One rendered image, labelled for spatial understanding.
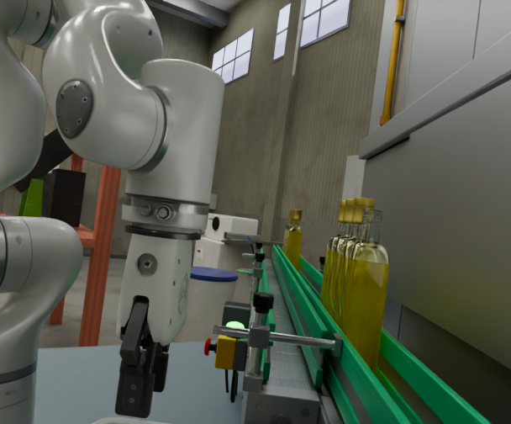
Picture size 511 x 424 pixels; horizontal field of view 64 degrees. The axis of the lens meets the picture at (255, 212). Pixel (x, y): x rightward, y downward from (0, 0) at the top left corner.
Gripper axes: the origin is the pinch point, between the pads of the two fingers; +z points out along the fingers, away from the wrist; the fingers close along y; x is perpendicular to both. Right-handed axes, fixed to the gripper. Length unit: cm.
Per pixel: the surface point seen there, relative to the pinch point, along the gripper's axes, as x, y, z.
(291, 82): -25, 574, -224
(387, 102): -39, 68, -53
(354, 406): -22.4, 4.8, 1.4
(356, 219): -24.9, 26.2, -19.5
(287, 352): -17.0, 31.0, 4.9
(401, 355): -29.4, 11.6, -2.9
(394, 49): -39, 68, -67
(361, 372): -22.1, 2.5, -3.2
